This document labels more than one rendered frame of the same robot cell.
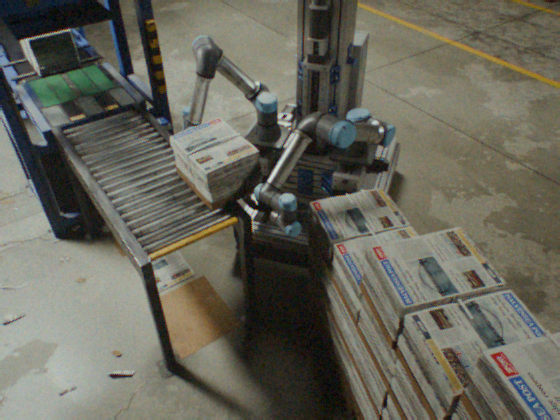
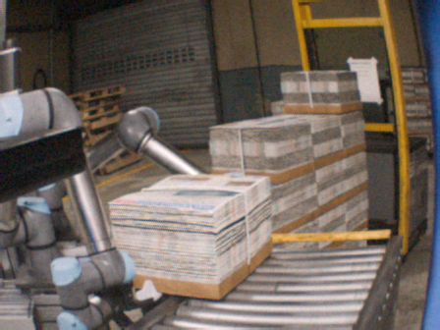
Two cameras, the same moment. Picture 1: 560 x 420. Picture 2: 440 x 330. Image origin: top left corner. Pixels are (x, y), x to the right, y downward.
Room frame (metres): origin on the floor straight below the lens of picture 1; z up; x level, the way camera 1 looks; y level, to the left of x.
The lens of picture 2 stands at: (2.70, 1.52, 1.33)
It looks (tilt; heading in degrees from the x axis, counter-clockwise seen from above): 9 degrees down; 238
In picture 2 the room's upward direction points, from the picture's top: 6 degrees counter-clockwise
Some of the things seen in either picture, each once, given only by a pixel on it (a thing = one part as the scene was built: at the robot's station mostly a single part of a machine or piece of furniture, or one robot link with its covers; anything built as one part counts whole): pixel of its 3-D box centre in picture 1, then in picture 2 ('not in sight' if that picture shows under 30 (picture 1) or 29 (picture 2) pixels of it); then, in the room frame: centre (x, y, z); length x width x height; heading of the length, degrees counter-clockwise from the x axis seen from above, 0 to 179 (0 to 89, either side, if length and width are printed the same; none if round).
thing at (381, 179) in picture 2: not in sight; (383, 193); (-0.17, -0.92, 0.40); 0.69 x 0.55 x 0.80; 105
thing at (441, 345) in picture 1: (476, 357); (299, 139); (0.89, -0.62, 0.95); 0.38 x 0.29 x 0.23; 104
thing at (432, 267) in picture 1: (434, 264); (260, 124); (1.18, -0.55, 1.06); 0.37 x 0.29 x 0.01; 104
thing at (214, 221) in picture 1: (190, 232); (319, 255); (1.68, 0.38, 0.77); 0.47 x 0.05 x 0.05; 123
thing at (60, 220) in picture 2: (355, 141); (52, 218); (2.25, -0.45, 0.87); 0.15 x 0.15 x 0.10
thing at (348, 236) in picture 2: (195, 238); (329, 237); (1.60, 0.34, 0.81); 0.43 x 0.03 x 0.02; 123
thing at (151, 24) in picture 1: (156, 58); not in sight; (2.96, 0.69, 1.05); 0.05 x 0.05 x 0.45; 33
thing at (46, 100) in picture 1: (80, 99); not in sight; (3.02, 1.25, 0.75); 0.70 x 0.65 x 0.10; 33
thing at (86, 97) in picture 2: not in sight; (87, 129); (-0.22, -7.14, 0.65); 1.33 x 0.94 x 1.30; 37
